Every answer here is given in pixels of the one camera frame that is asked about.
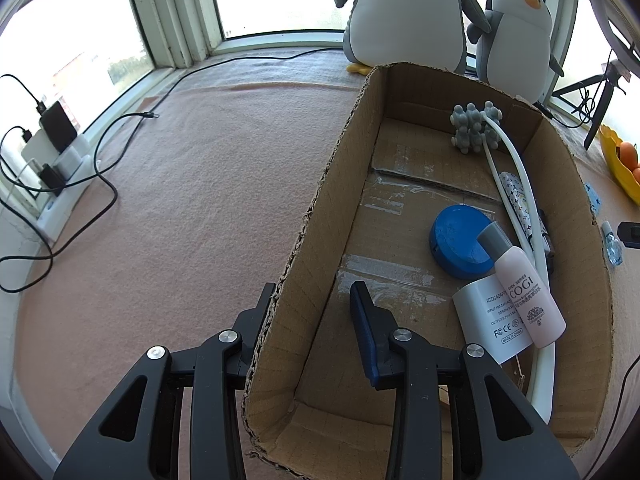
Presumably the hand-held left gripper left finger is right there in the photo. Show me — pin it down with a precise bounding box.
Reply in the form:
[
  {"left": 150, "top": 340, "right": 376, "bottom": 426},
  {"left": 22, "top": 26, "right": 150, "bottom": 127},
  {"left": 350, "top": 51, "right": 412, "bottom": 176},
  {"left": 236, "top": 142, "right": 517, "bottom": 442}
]
[{"left": 52, "top": 282, "right": 277, "bottom": 480}]

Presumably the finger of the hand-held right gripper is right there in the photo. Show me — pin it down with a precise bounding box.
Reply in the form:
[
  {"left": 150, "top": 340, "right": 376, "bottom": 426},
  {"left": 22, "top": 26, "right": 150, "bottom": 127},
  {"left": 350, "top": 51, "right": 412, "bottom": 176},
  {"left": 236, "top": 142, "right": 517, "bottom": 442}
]
[{"left": 618, "top": 221, "right": 640, "bottom": 250}]

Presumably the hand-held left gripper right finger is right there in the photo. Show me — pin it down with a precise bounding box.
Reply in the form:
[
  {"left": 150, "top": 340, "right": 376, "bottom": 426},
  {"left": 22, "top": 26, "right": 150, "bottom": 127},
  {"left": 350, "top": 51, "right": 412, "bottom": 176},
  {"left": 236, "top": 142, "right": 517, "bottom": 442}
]
[{"left": 349, "top": 281, "right": 581, "bottom": 480}]

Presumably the clear blue small bottle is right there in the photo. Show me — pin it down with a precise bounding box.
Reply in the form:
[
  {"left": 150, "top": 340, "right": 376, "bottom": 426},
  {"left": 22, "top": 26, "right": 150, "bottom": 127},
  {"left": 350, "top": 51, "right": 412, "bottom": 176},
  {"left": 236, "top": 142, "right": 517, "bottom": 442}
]
[{"left": 601, "top": 221, "right": 626, "bottom": 266}]

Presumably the cardboard box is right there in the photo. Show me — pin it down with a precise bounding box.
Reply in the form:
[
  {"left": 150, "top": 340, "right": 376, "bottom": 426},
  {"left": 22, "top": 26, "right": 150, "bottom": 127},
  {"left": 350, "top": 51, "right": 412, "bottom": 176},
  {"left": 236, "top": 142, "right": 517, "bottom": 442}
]
[{"left": 242, "top": 62, "right": 615, "bottom": 471}]

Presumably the pink lotion bottle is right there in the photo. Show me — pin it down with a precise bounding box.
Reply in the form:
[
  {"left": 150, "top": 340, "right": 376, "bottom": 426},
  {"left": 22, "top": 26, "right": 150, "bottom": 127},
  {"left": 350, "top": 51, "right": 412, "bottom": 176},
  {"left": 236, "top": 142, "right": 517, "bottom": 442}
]
[{"left": 476, "top": 221, "right": 567, "bottom": 349}]

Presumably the white power adapter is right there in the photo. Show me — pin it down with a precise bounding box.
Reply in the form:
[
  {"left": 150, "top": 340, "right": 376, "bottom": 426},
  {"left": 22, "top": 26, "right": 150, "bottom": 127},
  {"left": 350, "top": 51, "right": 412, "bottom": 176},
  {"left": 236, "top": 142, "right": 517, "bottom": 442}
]
[{"left": 452, "top": 280, "right": 534, "bottom": 366}]

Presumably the white patterned tube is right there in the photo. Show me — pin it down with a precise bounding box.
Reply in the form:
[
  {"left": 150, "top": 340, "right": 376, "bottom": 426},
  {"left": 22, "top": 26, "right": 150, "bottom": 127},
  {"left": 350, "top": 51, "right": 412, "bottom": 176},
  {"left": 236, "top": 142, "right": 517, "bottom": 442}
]
[{"left": 499, "top": 171, "right": 545, "bottom": 250}]

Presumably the blue round case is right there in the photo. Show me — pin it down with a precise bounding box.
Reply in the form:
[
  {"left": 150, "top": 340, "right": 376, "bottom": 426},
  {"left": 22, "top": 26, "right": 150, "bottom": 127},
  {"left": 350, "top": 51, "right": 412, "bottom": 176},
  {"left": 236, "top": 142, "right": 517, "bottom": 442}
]
[{"left": 429, "top": 205, "right": 508, "bottom": 281}]

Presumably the white handled grey ball massager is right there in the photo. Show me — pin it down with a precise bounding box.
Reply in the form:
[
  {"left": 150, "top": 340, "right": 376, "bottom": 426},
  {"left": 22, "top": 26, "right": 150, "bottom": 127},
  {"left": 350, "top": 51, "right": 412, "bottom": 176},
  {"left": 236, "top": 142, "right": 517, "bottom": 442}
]
[{"left": 450, "top": 101, "right": 557, "bottom": 421}]

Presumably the yellow bowl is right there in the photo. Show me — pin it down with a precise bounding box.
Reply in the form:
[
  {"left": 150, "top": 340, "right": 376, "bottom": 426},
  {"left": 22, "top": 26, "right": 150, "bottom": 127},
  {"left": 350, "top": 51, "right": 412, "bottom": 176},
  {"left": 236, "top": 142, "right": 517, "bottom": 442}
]
[{"left": 599, "top": 125, "right": 640, "bottom": 206}]

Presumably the black tripod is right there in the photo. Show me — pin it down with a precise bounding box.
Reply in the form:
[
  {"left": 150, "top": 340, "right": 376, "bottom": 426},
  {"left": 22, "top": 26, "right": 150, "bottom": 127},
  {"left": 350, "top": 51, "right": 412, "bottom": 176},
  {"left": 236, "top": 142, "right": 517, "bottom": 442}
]
[{"left": 552, "top": 60, "right": 635, "bottom": 151}]

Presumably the peach blanket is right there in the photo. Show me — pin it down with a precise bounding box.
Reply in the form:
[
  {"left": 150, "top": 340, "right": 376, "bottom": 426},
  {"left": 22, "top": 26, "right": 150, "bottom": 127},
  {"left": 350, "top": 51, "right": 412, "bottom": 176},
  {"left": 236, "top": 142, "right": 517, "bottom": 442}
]
[{"left": 10, "top": 80, "right": 640, "bottom": 480}]

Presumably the small penguin plush toy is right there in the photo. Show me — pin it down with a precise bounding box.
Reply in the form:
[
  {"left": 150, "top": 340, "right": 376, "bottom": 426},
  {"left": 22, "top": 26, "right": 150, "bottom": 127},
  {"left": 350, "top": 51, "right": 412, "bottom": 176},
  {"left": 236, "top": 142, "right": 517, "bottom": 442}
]
[{"left": 467, "top": 0, "right": 566, "bottom": 106}]

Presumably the white power strip with chargers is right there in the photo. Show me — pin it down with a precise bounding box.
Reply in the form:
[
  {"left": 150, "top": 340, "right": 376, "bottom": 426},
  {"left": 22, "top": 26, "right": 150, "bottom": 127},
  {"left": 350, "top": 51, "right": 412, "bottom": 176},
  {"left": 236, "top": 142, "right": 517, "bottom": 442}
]
[{"left": 0, "top": 115, "right": 119, "bottom": 293}]

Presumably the black charger plug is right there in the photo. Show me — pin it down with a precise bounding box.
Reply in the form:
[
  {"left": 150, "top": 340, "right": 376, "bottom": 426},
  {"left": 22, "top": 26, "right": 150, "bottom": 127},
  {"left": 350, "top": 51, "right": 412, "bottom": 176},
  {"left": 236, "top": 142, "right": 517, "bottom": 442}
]
[{"left": 39, "top": 162, "right": 67, "bottom": 196}]

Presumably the checked cloth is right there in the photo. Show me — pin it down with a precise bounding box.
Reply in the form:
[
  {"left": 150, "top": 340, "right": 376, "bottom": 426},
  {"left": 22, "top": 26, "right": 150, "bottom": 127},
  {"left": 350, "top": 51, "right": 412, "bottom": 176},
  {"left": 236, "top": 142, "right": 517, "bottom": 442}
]
[{"left": 170, "top": 45, "right": 601, "bottom": 116}]

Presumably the white power bank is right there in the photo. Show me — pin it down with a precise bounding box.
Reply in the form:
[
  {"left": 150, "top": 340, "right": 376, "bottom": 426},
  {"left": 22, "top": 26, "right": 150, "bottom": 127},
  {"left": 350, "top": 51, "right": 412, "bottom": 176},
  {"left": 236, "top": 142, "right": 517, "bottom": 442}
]
[{"left": 21, "top": 130, "right": 58, "bottom": 162}]

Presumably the black power bank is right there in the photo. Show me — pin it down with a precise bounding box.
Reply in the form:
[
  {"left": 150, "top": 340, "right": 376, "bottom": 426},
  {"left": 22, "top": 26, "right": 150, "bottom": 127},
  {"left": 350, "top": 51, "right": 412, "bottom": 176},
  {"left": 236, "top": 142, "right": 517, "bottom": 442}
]
[{"left": 39, "top": 101, "right": 78, "bottom": 153}]

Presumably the large penguin plush toy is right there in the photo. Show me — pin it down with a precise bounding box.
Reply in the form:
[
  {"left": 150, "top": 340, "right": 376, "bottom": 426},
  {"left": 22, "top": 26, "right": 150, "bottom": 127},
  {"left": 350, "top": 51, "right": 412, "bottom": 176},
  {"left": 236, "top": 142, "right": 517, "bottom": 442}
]
[{"left": 334, "top": 0, "right": 493, "bottom": 75}]

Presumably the thin black cable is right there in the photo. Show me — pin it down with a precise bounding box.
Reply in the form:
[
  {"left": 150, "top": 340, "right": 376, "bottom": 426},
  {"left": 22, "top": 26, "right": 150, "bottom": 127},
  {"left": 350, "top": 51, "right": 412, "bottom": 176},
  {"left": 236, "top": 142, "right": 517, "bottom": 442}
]
[{"left": 584, "top": 355, "right": 640, "bottom": 480}]

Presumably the black ring light cable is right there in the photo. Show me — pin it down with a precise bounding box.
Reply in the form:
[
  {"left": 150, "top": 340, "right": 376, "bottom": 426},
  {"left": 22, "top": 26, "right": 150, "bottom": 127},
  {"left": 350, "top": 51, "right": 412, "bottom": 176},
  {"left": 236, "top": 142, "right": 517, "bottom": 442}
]
[{"left": 142, "top": 45, "right": 348, "bottom": 120}]

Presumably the black power bank cable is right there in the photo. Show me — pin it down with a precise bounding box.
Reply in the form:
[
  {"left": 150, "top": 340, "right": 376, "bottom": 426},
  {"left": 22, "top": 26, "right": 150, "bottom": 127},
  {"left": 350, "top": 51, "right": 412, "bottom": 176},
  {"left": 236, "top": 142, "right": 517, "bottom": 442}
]
[{"left": 0, "top": 74, "right": 47, "bottom": 115}]

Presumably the white window frame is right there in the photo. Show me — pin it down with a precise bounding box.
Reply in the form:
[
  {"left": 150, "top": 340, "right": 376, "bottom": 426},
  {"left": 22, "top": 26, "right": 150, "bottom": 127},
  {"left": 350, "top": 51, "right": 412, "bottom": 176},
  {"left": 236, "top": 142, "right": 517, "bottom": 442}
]
[{"left": 0, "top": 0, "right": 640, "bottom": 131}]

